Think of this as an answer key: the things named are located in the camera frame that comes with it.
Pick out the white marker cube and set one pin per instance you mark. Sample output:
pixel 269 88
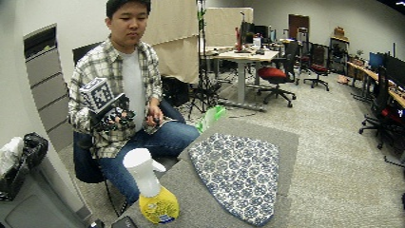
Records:
pixel 97 93

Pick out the green and white cloth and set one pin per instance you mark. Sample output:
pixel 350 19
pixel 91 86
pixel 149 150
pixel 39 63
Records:
pixel 209 117

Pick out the the person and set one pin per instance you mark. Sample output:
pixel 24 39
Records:
pixel 127 72

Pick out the black tripod stand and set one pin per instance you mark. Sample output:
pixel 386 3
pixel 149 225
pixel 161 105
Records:
pixel 201 63

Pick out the yellow spray bottle white nozzle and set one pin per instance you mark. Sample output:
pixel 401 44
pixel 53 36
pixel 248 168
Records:
pixel 152 193

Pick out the black bag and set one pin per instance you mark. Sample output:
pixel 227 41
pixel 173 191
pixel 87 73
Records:
pixel 25 158

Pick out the blue patterned ironing board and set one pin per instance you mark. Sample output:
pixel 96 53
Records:
pixel 239 177

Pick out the beige partition screen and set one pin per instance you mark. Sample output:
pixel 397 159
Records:
pixel 175 38

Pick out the white plastic bag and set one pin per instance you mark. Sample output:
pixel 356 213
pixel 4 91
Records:
pixel 9 155

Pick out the light wood standing desk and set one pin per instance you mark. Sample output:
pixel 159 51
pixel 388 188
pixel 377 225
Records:
pixel 244 57

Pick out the red seat office chair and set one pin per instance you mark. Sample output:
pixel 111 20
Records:
pixel 276 77
pixel 318 66

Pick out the small black device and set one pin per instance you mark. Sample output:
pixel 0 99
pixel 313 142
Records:
pixel 123 223

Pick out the grey cabinet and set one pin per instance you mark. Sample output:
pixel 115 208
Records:
pixel 33 205

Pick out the black computer monitor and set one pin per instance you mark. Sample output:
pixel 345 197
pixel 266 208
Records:
pixel 394 68
pixel 245 31

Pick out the brown door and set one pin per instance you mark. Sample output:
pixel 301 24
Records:
pixel 298 25

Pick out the black shelf unit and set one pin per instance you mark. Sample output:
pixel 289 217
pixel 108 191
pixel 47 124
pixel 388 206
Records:
pixel 338 53

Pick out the long wooden desk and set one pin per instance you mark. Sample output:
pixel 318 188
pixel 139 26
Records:
pixel 380 82

